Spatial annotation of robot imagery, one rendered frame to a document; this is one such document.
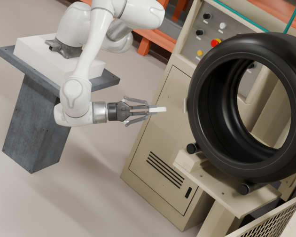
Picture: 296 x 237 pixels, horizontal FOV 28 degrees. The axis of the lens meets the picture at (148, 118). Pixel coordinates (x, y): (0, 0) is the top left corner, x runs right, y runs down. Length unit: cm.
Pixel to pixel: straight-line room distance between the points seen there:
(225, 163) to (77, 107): 61
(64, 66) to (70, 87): 93
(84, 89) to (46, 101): 111
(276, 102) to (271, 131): 13
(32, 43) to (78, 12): 30
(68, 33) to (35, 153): 73
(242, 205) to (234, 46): 65
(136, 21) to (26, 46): 78
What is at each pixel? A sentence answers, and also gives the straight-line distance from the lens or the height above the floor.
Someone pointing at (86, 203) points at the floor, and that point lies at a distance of 342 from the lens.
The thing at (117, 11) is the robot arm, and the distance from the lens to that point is 260.
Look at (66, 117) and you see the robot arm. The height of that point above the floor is 88.
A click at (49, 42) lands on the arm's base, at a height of 76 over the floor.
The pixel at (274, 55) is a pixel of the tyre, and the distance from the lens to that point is 217.
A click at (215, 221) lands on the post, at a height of 46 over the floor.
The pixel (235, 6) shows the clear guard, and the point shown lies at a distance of 315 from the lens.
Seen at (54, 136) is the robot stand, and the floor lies 24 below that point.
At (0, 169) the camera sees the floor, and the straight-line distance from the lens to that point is 346.
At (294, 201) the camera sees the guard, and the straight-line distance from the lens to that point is 224.
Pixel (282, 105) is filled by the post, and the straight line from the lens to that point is 261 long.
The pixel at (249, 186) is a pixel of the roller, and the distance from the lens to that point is 234.
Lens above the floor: 201
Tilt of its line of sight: 26 degrees down
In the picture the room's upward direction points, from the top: 23 degrees clockwise
